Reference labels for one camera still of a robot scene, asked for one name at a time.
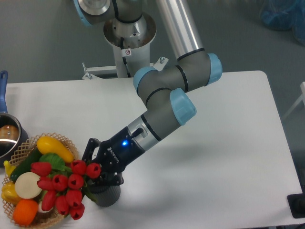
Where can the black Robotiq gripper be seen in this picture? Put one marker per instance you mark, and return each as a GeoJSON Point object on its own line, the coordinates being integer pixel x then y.
{"type": "Point", "coordinates": [114, 155]}

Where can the dark grey ribbed vase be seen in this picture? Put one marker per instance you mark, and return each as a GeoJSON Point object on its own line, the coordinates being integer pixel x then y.
{"type": "Point", "coordinates": [105, 196]}

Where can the red tulip bouquet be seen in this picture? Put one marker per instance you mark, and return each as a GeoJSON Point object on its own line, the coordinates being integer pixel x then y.
{"type": "Point", "coordinates": [79, 174]}

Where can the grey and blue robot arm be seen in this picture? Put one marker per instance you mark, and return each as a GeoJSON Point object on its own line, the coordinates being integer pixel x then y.
{"type": "Point", "coordinates": [163, 91]}

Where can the green bok choy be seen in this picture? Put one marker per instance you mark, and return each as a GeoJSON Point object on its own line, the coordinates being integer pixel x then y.
{"type": "Point", "coordinates": [54, 161]}

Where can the yellow squash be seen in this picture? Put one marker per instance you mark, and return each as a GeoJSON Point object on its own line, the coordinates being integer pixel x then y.
{"type": "Point", "coordinates": [47, 144]}

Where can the dark green cucumber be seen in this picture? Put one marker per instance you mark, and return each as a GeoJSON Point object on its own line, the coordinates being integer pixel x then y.
{"type": "Point", "coordinates": [25, 165]}

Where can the white round radish slice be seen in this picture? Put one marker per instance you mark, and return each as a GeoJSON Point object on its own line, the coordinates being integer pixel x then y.
{"type": "Point", "coordinates": [26, 185]}

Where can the woven wicker basket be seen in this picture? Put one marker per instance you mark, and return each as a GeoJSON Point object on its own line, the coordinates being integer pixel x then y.
{"type": "Point", "coordinates": [41, 221]}

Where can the orange fruit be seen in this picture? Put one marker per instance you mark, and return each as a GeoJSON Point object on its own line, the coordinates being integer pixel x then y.
{"type": "Point", "coordinates": [25, 212]}

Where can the yellow banana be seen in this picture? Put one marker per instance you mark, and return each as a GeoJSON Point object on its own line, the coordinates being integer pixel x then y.
{"type": "Point", "coordinates": [9, 168]}

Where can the yellow bell pepper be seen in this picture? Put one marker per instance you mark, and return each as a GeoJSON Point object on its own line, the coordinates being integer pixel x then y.
{"type": "Point", "coordinates": [9, 194]}

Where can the black device at table edge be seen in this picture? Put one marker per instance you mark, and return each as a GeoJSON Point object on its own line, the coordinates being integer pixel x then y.
{"type": "Point", "coordinates": [297, 205]}

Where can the white furniture leg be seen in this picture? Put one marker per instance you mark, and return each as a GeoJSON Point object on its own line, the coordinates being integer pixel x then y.
{"type": "Point", "coordinates": [297, 103]}

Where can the blue plastic bag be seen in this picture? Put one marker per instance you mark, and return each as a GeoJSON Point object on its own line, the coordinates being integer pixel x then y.
{"type": "Point", "coordinates": [284, 15]}

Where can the blue handled saucepan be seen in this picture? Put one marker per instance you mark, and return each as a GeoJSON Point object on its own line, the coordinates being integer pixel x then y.
{"type": "Point", "coordinates": [12, 134]}

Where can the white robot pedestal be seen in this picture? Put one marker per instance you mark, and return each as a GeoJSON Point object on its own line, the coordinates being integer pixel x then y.
{"type": "Point", "coordinates": [131, 45]}

